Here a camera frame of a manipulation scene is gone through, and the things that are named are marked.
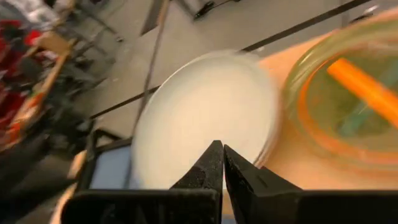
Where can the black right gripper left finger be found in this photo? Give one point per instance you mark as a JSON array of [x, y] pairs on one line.
[[206, 168]]

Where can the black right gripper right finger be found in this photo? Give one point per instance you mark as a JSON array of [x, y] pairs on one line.
[[245, 177]]

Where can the cream plate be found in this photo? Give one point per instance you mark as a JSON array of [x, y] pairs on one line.
[[202, 109]]

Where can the green transparent plate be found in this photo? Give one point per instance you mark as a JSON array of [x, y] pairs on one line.
[[298, 71]]

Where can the black metal table frame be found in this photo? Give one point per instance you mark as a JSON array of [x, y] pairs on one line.
[[87, 174]]

